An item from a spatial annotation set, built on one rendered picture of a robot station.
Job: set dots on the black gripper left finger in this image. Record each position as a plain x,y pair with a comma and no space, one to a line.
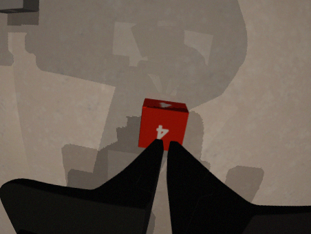
121,206

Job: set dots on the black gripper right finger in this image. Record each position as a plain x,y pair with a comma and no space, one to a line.
200,203

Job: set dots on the red block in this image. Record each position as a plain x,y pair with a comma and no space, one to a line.
163,120

